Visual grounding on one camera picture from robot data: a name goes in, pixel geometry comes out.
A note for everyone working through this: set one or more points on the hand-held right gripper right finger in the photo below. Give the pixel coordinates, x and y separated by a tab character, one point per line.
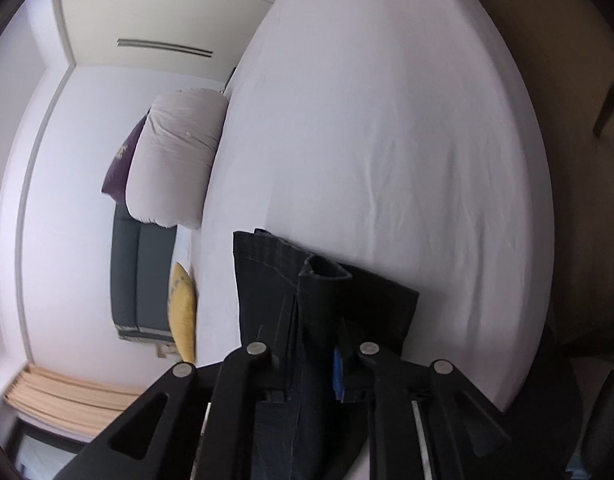
338	375

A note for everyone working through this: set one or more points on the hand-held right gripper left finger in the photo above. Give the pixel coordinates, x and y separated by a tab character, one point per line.
267	375

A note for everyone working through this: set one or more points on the black denim pants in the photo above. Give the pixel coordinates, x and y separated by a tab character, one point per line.
317	310

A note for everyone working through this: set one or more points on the yellow pillow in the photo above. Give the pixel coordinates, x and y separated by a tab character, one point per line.
183	310

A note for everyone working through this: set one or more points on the grey upholstered headboard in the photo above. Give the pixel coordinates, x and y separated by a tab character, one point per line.
137	280

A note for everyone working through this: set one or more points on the beige curtain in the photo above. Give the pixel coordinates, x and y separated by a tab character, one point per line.
67	395

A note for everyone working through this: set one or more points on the bed with white sheet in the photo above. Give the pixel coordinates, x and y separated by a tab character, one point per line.
377	160

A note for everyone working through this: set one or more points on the rolled beige duvet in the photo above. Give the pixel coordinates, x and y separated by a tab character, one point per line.
177	160

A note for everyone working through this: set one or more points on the purple pillow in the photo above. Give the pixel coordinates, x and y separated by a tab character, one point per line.
122	165

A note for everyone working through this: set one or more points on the white wardrobe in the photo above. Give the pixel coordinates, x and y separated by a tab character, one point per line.
152	15

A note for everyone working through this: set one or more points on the black sliding door frame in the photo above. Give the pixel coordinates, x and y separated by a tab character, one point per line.
42	447

